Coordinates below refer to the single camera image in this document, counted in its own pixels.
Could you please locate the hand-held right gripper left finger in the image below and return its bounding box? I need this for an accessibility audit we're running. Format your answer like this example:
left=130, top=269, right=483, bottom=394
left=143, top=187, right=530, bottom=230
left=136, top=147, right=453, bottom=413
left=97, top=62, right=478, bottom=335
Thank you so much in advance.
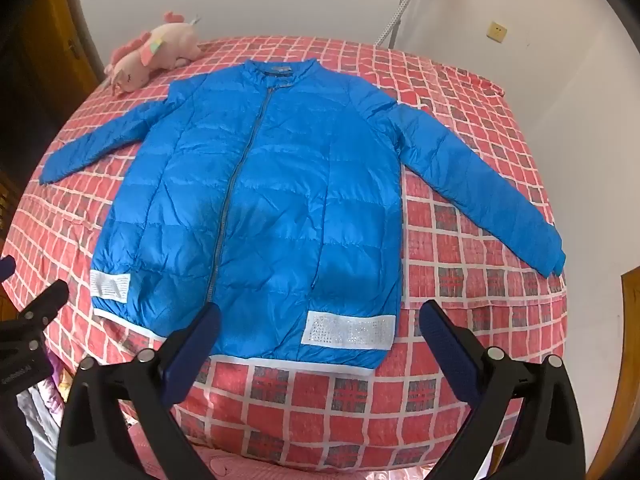
left=56, top=304, right=222, bottom=480

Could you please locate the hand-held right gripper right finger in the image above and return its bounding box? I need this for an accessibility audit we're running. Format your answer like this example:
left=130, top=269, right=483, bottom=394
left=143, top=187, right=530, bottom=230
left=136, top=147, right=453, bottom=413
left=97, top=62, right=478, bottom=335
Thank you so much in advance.
left=419, top=300, right=587, bottom=480

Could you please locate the blue puffer jacket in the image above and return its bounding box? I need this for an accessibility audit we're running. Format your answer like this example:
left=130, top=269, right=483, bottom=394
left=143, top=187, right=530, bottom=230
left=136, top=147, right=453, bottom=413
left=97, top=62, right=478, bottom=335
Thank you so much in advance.
left=39, top=58, right=565, bottom=371

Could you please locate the bed with red checked sheet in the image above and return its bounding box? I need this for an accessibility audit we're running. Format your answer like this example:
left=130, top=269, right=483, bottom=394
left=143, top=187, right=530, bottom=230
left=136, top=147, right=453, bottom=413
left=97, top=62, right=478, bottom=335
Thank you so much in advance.
left=0, top=35, right=569, bottom=472

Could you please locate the wooden furniture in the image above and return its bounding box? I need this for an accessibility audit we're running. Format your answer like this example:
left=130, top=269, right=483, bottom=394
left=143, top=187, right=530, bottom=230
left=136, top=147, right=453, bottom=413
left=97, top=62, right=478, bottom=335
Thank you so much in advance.
left=621, top=270, right=640, bottom=343

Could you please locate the wooden door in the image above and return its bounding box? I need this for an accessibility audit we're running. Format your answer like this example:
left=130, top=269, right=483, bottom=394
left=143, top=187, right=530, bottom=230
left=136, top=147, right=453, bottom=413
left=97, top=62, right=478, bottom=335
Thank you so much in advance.
left=0, top=0, right=99, bottom=128

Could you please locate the pink plush toy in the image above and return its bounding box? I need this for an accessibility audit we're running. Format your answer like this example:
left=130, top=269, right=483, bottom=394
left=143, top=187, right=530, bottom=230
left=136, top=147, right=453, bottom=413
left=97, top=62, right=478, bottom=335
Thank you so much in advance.
left=103, top=10, right=203, bottom=96

